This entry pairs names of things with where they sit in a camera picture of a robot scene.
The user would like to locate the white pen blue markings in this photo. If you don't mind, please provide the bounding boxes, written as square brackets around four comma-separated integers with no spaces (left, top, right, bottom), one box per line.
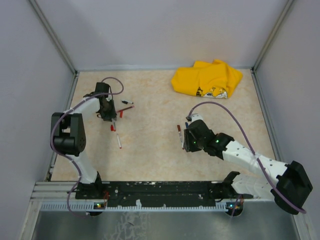
[178,131,185,150]

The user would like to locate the white pen red tip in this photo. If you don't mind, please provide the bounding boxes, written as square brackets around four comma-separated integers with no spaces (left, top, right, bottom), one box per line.
[110,121,116,132]

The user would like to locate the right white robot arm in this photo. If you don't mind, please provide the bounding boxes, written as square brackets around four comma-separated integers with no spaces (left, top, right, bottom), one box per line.
[184,115,313,215]

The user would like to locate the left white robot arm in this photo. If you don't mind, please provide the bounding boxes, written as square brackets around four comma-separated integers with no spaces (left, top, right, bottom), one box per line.
[50,82,117,199]

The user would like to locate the black capped marker pen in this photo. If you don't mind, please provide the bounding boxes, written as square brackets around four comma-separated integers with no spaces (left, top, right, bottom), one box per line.
[121,100,134,105]

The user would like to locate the dark red pen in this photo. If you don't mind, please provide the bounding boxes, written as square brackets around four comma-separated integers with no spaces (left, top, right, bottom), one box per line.
[117,105,135,113]

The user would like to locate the white pen red end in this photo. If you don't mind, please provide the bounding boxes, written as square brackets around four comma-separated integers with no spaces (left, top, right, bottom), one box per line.
[116,133,122,149]

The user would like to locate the yellow folded t-shirt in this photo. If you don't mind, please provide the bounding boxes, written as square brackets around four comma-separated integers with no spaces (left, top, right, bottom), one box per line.
[171,59,243,99]

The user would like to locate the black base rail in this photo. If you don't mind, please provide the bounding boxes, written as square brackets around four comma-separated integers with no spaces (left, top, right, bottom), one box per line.
[75,181,239,208]

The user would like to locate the white slotted cable duct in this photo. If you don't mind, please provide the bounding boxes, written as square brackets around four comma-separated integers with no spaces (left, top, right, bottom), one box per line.
[39,201,242,213]

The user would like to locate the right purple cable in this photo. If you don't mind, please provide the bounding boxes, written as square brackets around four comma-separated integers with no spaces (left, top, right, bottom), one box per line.
[188,101,307,215]

